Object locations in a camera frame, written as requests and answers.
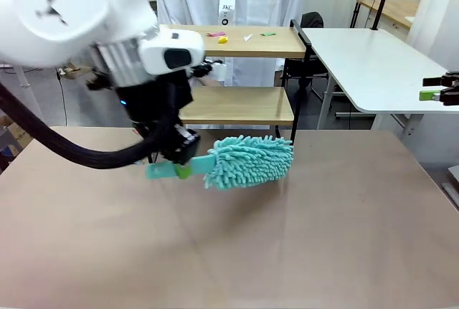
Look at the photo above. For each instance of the tan floor mat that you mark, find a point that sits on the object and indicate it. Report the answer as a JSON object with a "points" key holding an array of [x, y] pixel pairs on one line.
{"points": [[71, 71]]}

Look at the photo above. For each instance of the black office chair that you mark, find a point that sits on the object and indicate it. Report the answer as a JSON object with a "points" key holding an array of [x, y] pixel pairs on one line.
{"points": [[312, 20]]}

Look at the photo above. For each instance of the white paper scrap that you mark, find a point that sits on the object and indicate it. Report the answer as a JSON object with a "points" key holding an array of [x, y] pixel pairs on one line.
{"points": [[247, 37]]}

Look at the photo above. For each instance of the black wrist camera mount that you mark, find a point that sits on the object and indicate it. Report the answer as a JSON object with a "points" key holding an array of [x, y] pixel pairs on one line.
{"points": [[204, 69]]}

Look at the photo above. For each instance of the wooden background table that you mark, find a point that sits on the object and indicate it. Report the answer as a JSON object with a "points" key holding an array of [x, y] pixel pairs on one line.
{"points": [[394, 9]]}

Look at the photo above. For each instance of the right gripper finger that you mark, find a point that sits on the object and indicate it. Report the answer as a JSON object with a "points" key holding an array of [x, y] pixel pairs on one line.
{"points": [[427, 95], [432, 81]]}

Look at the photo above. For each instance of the white desk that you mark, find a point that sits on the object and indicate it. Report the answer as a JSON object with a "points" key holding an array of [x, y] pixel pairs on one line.
{"points": [[23, 77]]}

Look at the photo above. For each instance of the pink paper scrap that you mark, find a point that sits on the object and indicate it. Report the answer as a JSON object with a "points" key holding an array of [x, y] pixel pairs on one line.
{"points": [[216, 34]]}

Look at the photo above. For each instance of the grey metal base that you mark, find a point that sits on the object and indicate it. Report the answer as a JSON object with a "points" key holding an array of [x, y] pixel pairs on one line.
{"points": [[452, 180]]}

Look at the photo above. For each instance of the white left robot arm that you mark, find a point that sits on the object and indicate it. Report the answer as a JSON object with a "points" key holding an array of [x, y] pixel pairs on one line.
{"points": [[71, 0]]}

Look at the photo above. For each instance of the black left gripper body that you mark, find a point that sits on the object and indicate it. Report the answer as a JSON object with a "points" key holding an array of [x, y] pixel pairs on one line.
{"points": [[150, 101]]}

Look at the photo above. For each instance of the cardboard box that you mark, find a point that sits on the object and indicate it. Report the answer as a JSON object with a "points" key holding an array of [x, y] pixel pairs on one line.
{"points": [[21, 135]]}

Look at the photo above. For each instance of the teal chenille duster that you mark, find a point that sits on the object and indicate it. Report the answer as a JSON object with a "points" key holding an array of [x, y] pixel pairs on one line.
{"points": [[251, 162]]}

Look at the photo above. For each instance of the green paper scrap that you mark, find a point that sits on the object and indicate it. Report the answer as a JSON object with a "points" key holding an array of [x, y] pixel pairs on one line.
{"points": [[268, 34]]}

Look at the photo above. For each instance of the white side table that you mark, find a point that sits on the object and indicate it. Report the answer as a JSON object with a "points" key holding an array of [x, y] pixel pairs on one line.
{"points": [[376, 61]]}

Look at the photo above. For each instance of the two-tier wooden shelf black frame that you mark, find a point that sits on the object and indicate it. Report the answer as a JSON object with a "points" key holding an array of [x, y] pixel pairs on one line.
{"points": [[244, 104]]}

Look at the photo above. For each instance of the yellow paper scrap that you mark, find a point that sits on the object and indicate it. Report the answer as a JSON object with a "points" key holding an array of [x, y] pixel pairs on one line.
{"points": [[223, 39]]}

